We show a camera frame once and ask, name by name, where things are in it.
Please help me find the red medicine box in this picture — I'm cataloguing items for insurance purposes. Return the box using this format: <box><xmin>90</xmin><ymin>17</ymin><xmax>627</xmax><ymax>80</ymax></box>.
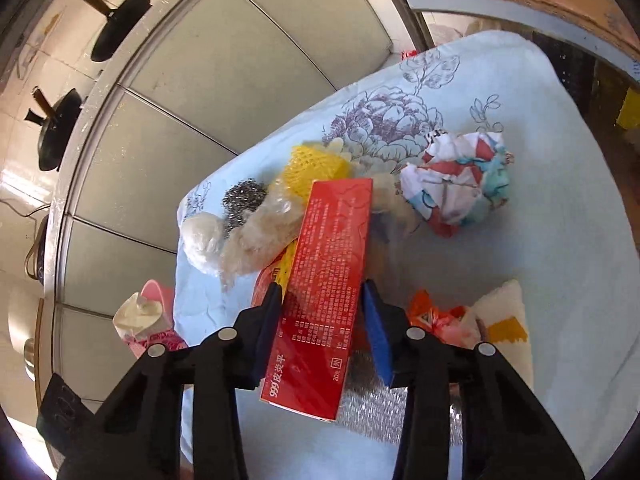
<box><xmin>262</xmin><ymin>178</ymin><xmax>373</xmax><ymax>422</ymax></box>

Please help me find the white plastic bag ball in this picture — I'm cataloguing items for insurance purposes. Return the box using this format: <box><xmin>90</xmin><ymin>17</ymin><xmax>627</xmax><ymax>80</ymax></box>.
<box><xmin>180</xmin><ymin>211</ymin><xmax>224</xmax><ymax>276</ymax></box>

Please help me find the pink floral paper cup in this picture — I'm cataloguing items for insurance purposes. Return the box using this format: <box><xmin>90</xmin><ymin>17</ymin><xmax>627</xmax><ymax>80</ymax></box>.
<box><xmin>112</xmin><ymin>292</ymin><xmax>188</xmax><ymax>359</ymax></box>

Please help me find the colourful paper ball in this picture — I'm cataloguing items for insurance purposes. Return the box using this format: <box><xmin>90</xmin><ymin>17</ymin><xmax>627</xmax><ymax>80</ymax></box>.
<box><xmin>399</xmin><ymin>131</ymin><xmax>514</xmax><ymax>237</ymax></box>

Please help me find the yellow foam net lower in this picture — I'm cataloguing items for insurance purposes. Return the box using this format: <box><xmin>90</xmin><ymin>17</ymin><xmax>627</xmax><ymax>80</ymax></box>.
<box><xmin>272</xmin><ymin>240</ymin><xmax>297</xmax><ymax>295</ymax></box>

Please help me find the yellow foam net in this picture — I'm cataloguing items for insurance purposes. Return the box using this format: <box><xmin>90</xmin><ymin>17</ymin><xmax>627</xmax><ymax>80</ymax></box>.
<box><xmin>281</xmin><ymin>145</ymin><xmax>352</xmax><ymax>204</ymax></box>
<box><xmin>272</xmin><ymin>240</ymin><xmax>297</xmax><ymax>295</ymax></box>

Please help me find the silver glitter scouring cloth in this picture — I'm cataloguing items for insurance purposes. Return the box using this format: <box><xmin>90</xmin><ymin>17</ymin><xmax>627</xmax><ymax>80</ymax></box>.
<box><xmin>337</xmin><ymin>350</ymin><xmax>464</xmax><ymax>447</ymax></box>

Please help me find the orange snack wrapper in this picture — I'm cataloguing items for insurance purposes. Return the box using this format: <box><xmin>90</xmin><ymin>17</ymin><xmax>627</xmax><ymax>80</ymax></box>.
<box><xmin>407</xmin><ymin>289</ymin><xmax>482</xmax><ymax>349</ymax></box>

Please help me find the crumpled clear plastic wrap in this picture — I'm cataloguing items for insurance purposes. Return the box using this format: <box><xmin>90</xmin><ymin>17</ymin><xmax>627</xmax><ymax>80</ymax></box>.
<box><xmin>219</xmin><ymin>191</ymin><xmax>305</xmax><ymax>287</ymax></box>

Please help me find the pink plastic bin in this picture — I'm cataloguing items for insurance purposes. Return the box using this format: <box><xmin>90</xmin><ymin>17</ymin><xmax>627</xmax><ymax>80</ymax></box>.
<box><xmin>139</xmin><ymin>280</ymin><xmax>174</xmax><ymax>333</ymax></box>

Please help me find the white yellow sponge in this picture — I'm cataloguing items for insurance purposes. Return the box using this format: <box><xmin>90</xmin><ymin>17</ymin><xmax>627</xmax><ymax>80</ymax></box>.
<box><xmin>462</xmin><ymin>280</ymin><xmax>534</xmax><ymax>389</ymax></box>

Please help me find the steel wool scrubber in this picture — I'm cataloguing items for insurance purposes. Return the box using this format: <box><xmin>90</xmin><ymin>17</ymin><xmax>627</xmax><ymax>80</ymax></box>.
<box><xmin>222</xmin><ymin>179</ymin><xmax>267</xmax><ymax>232</ymax></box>

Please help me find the light blue floral tablecloth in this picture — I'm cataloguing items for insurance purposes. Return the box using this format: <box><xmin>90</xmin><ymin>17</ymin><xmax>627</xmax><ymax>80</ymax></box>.
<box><xmin>177</xmin><ymin>30</ymin><xmax>639</xmax><ymax>477</ymax></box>

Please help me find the yellow foam net upper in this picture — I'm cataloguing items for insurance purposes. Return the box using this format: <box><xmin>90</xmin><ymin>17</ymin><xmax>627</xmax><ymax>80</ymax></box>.
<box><xmin>281</xmin><ymin>145</ymin><xmax>352</xmax><ymax>204</ymax></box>

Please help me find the black wok front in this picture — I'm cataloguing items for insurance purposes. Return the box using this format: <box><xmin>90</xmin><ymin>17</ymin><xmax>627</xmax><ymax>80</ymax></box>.
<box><xmin>25</xmin><ymin>86</ymin><xmax>82</xmax><ymax>171</ymax></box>

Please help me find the black wok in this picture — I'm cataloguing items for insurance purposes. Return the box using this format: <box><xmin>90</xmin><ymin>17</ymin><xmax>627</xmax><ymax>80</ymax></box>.
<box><xmin>82</xmin><ymin>0</ymin><xmax>152</xmax><ymax>63</ymax></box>
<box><xmin>25</xmin><ymin>86</ymin><xmax>82</xmax><ymax>171</ymax></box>

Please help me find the yellow box under shelf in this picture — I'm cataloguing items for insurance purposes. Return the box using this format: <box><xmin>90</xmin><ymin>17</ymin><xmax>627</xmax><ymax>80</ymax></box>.
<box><xmin>616</xmin><ymin>88</ymin><xmax>640</xmax><ymax>130</ymax></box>

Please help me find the black wok rear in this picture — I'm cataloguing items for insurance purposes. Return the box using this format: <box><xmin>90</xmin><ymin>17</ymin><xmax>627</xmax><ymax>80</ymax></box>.
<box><xmin>82</xmin><ymin>0</ymin><xmax>152</xmax><ymax>63</ymax></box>

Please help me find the cardboard lined shelf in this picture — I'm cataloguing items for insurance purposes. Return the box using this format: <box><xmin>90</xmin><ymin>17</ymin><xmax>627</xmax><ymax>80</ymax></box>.
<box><xmin>407</xmin><ymin>0</ymin><xmax>639</xmax><ymax>82</ymax></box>

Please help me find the metal shelf post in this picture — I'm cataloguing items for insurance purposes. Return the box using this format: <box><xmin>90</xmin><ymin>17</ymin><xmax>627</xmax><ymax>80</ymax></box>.
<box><xmin>390</xmin><ymin>0</ymin><xmax>435</xmax><ymax>53</ymax></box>

